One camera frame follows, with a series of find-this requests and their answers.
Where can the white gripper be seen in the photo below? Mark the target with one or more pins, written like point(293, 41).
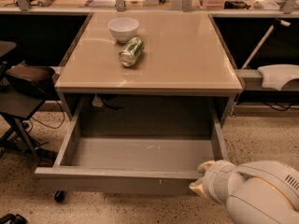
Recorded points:
point(212, 178)

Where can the grey top drawer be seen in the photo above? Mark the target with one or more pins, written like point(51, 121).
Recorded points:
point(137, 145)

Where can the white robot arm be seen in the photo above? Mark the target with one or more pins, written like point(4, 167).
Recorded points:
point(259, 192)

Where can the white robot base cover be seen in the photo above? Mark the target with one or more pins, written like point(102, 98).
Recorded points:
point(276, 76)

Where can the grey drawer cabinet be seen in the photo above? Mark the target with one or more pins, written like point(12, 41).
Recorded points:
point(183, 56)

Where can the green soda can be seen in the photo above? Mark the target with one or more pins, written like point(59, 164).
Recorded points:
point(131, 52)

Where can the white bowl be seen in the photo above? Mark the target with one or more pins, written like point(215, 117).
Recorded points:
point(123, 29)

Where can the black shoe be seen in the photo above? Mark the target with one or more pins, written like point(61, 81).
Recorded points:
point(12, 219)

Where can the white stick with black tip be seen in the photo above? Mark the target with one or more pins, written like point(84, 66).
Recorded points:
point(276, 23)

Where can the black bag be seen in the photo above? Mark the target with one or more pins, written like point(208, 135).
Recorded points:
point(35, 81)

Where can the black side table stand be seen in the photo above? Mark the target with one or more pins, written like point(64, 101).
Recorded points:
point(15, 108)

